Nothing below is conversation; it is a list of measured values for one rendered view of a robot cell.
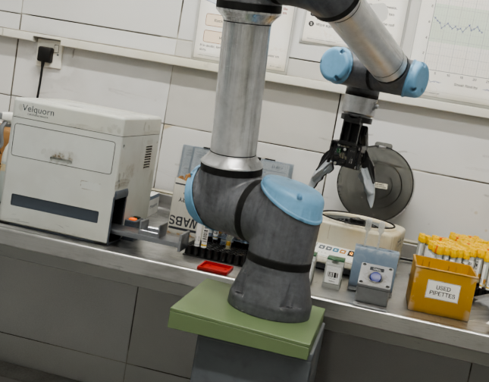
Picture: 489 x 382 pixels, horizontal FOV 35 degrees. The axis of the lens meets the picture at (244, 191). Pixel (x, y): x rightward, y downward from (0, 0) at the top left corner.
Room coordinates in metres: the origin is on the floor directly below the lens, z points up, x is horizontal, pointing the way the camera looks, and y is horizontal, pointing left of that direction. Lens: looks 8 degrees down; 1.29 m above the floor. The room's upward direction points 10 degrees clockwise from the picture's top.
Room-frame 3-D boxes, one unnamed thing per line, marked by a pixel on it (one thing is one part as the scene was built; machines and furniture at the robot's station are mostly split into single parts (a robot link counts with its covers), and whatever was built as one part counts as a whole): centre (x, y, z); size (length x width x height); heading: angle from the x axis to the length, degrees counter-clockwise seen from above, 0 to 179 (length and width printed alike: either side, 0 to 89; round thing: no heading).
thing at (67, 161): (1.90, 0.39, 1.03); 0.31 x 0.27 x 0.30; 79
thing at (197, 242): (1.82, 0.02, 0.93); 0.17 x 0.09 x 0.11; 79
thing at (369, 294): (1.65, -0.31, 0.92); 0.13 x 0.07 x 0.08; 169
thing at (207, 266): (1.70, 0.03, 0.88); 0.07 x 0.07 x 0.01; 79
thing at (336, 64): (1.67, -0.18, 1.36); 0.11 x 0.11 x 0.08; 54
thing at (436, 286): (1.69, -0.47, 0.92); 0.13 x 0.13 x 0.10; 81
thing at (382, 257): (1.75, -0.32, 0.92); 0.10 x 0.07 x 0.10; 82
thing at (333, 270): (1.73, -0.23, 0.91); 0.05 x 0.04 x 0.07; 169
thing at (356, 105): (1.76, -0.23, 1.29); 0.08 x 0.08 x 0.05
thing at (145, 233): (1.77, 0.22, 0.92); 0.21 x 0.07 x 0.05; 79
